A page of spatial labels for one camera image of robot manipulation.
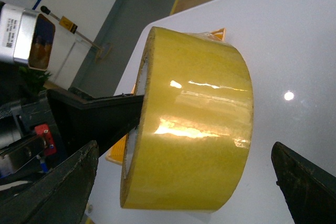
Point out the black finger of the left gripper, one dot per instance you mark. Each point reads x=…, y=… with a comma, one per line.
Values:
x=81, y=118

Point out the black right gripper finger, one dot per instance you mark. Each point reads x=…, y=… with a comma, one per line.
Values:
x=309, y=191

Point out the other arm gripper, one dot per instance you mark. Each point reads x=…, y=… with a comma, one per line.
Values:
x=31, y=143

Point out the yellow tape roll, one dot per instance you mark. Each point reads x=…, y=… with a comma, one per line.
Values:
x=189, y=150

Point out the yellow wicker basket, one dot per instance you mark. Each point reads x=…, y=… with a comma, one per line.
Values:
x=116, y=153

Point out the yellow warning sign stand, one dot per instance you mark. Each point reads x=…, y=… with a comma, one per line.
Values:
x=101, y=50

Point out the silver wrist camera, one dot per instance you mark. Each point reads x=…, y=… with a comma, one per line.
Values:
x=26, y=37

